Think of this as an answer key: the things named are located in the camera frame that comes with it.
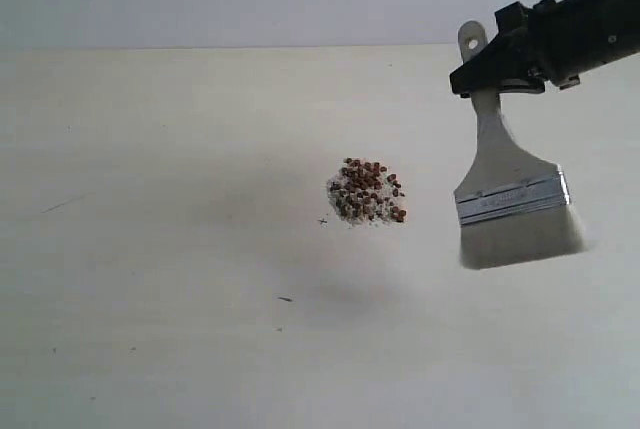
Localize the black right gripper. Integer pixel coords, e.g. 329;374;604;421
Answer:
449;0;581;98

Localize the white paint brush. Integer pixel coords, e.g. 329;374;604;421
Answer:
452;20;591;271

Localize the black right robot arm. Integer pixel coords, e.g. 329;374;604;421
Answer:
450;0;639;98

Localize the pile of brown pellets and grains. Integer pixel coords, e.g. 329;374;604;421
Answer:
326;157;408;226

